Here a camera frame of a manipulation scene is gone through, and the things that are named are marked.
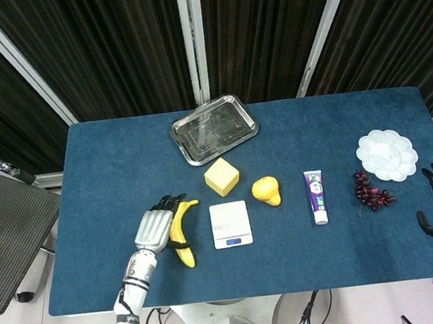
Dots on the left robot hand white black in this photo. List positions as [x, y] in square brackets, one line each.
[153, 229]

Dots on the yellow banana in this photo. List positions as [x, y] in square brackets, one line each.
[181, 225]

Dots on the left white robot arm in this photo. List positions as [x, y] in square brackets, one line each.
[136, 282]

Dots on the white kitchen scale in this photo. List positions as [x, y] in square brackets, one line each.
[229, 219]

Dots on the blue table mat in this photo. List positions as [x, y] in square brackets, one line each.
[97, 184]

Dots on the yellow cube block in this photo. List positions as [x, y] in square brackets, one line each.
[221, 177]

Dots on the purple grape bunch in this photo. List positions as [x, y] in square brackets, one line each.
[370, 194]

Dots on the white flower paint palette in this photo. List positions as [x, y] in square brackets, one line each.
[387, 154]

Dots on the stainless steel tray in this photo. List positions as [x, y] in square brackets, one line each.
[212, 131]

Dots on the yellow pear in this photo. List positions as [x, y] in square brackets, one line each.
[265, 191]

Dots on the purple white toothpaste tube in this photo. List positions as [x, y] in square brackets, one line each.
[316, 197]

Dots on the black pleated curtain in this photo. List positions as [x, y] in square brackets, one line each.
[263, 26]
[107, 45]

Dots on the aluminium frame post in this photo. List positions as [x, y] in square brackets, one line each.
[14, 60]
[326, 26]
[192, 34]

